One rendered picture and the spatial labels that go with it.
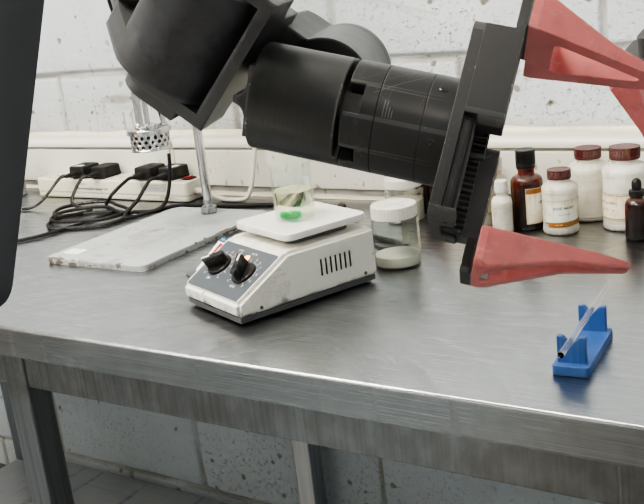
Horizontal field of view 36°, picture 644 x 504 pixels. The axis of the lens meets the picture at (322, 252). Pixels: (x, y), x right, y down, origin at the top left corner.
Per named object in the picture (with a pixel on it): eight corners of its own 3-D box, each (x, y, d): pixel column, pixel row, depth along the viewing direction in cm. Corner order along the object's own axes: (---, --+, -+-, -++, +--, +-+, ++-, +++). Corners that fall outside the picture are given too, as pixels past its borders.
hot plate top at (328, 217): (286, 243, 112) (285, 235, 111) (233, 228, 121) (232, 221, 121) (368, 218, 118) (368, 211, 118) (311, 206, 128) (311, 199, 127)
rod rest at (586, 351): (589, 379, 87) (588, 341, 86) (551, 375, 88) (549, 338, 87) (613, 337, 95) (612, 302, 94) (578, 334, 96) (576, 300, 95)
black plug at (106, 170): (97, 181, 184) (95, 170, 183) (81, 180, 186) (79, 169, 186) (123, 172, 189) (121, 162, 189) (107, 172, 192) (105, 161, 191)
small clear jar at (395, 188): (419, 212, 150) (416, 171, 148) (430, 221, 144) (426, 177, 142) (383, 218, 149) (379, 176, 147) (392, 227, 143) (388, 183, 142)
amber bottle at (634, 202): (643, 242, 123) (642, 181, 121) (621, 240, 125) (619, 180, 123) (654, 236, 125) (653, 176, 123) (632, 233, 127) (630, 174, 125)
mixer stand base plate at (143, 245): (143, 272, 135) (141, 265, 135) (45, 263, 146) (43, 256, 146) (269, 215, 159) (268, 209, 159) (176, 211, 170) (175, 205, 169)
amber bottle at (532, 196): (507, 230, 135) (502, 152, 132) (521, 221, 138) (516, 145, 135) (537, 232, 132) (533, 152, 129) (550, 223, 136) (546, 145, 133)
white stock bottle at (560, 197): (540, 228, 134) (537, 167, 132) (575, 224, 134) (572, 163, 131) (547, 237, 129) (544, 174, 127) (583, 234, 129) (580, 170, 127)
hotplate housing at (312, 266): (241, 328, 109) (231, 260, 107) (186, 304, 120) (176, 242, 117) (393, 276, 121) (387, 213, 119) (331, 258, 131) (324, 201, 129)
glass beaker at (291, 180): (278, 216, 122) (270, 153, 120) (321, 213, 121) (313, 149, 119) (269, 229, 116) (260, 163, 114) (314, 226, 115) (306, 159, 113)
